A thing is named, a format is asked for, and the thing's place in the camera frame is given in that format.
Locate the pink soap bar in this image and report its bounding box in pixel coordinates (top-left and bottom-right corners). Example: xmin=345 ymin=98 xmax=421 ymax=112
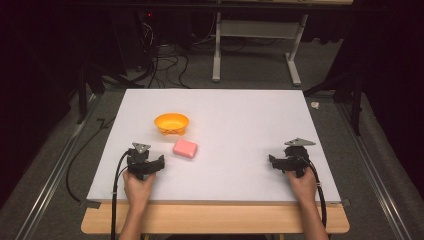
xmin=172 ymin=138 xmax=199 ymax=160

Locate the black cables bundle on floor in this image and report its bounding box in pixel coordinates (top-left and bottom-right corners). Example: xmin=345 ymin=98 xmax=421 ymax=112
xmin=135 ymin=19 xmax=192 ymax=90

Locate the thin black floor cable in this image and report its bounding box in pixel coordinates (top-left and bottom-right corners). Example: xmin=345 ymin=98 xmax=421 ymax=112
xmin=65 ymin=116 xmax=116 ymax=204

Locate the person's right hand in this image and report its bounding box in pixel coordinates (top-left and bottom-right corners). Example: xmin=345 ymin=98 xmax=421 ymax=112
xmin=286 ymin=166 xmax=319 ymax=205

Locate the black metal stand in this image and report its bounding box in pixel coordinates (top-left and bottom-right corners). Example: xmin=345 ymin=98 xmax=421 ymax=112
xmin=75 ymin=63 xmax=145 ymax=126
xmin=302 ymin=71 xmax=365 ymax=137

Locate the orange plastic bowl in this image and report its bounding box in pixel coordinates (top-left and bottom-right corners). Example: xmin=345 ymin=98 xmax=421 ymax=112
xmin=153 ymin=112 xmax=191 ymax=137

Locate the white metal desk frame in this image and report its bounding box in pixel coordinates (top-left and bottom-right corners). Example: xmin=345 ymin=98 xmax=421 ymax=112
xmin=211 ymin=11 xmax=310 ymax=88

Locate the metal floor rail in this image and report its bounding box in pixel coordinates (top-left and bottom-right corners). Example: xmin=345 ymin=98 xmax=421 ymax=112
xmin=14 ymin=93 xmax=102 ymax=240
xmin=335 ymin=101 xmax=414 ymax=240

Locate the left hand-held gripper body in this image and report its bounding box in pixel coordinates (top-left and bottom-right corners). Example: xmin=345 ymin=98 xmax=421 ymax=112
xmin=126 ymin=142 xmax=155 ymax=182

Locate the person's left hand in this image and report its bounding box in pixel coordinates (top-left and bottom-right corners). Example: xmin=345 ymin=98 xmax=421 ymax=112
xmin=122 ymin=169 xmax=157 ymax=210

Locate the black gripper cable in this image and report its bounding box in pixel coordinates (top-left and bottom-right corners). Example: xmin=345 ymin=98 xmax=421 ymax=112
xmin=298 ymin=155 xmax=328 ymax=229
xmin=110 ymin=149 xmax=131 ymax=240

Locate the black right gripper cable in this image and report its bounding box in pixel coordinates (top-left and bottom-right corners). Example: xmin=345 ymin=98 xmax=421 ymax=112
xmin=298 ymin=155 xmax=328 ymax=229

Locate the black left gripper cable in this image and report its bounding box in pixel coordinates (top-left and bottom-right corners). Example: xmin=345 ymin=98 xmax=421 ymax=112
xmin=110 ymin=149 xmax=131 ymax=240

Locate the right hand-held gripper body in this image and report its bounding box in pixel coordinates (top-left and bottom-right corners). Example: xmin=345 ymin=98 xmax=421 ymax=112
xmin=282 ymin=137 xmax=317 ymax=178

